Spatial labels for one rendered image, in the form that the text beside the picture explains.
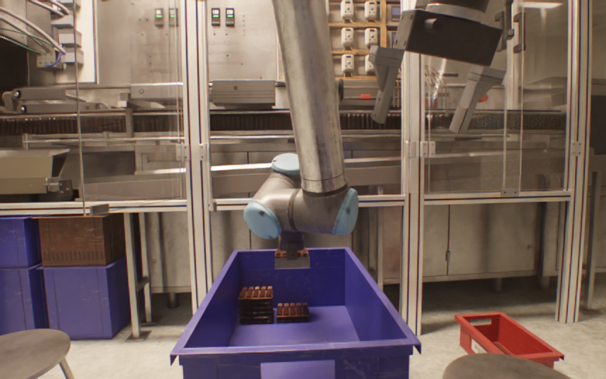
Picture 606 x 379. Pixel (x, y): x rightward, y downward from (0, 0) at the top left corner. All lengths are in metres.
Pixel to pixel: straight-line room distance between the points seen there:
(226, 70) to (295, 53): 1.34
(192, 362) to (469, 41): 0.62
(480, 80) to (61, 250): 1.53
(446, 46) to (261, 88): 1.03
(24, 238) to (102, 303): 0.41
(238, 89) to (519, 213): 1.56
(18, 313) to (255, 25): 1.75
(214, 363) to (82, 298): 1.11
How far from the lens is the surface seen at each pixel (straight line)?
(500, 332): 1.54
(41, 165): 1.59
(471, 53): 0.50
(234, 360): 0.56
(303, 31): 0.52
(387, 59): 0.46
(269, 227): 0.64
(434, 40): 0.48
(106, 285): 1.54
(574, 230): 1.75
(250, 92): 1.41
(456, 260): 1.83
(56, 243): 1.60
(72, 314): 1.66
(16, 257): 1.71
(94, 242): 1.51
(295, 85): 0.53
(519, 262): 2.05
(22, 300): 1.75
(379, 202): 1.26
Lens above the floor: 0.72
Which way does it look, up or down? 4 degrees down
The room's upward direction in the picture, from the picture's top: 1 degrees counter-clockwise
